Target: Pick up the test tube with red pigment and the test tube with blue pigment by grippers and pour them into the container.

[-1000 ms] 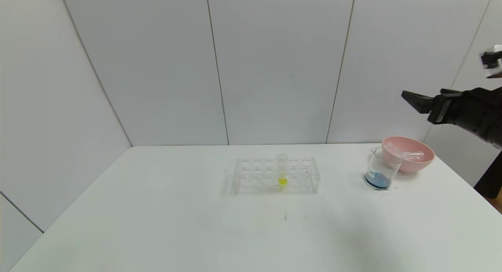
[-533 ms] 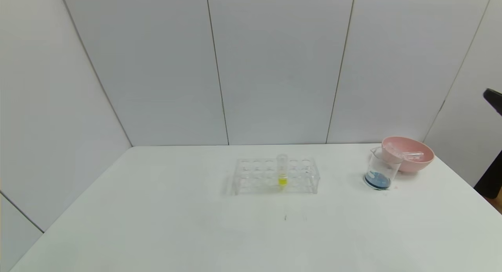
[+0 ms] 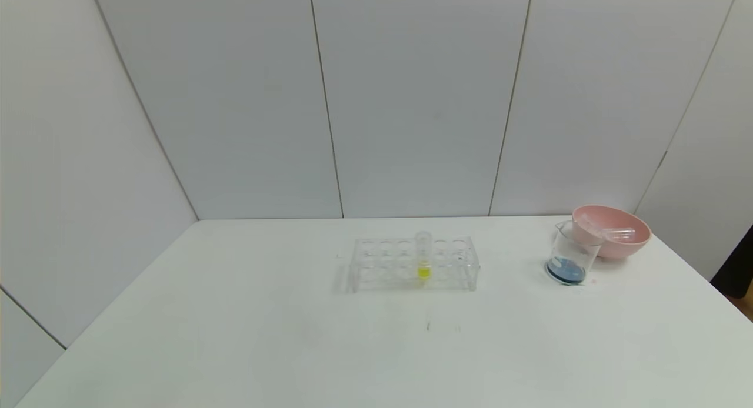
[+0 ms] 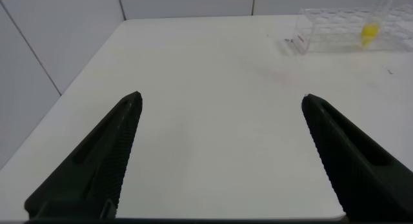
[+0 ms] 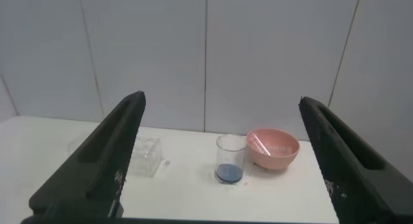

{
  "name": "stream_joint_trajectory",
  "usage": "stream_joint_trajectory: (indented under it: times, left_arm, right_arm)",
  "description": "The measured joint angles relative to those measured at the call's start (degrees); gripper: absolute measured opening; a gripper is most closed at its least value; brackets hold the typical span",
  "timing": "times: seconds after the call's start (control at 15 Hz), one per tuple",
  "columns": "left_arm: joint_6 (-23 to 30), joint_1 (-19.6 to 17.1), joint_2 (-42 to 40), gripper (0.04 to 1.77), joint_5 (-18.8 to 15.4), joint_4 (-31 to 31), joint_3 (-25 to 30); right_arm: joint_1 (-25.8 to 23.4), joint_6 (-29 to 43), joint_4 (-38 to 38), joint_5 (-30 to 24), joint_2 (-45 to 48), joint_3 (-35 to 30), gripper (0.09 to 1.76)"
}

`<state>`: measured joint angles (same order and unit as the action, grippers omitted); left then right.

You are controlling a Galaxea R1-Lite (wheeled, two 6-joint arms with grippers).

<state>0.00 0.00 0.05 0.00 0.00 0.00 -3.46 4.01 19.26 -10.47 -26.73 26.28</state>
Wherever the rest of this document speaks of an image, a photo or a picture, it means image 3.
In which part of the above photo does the clear acrylic test tube rack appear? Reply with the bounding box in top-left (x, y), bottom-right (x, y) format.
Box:
top-left (347, 236), bottom-right (480, 292)

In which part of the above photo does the black background object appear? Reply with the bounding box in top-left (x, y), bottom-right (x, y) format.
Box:
top-left (710, 225), bottom-right (753, 300)

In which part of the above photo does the test tube with blue pigment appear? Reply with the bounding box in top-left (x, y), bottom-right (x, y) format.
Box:
top-left (574, 215), bottom-right (607, 239)

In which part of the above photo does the clear glass beaker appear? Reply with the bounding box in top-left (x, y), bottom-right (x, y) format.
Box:
top-left (547, 220), bottom-right (605, 285)

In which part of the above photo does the test tube with yellow pigment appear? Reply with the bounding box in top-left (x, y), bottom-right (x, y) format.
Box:
top-left (415, 230), bottom-right (434, 279)

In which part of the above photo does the pink plastic bowl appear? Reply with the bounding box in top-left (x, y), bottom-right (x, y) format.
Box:
top-left (572, 205), bottom-right (651, 259)

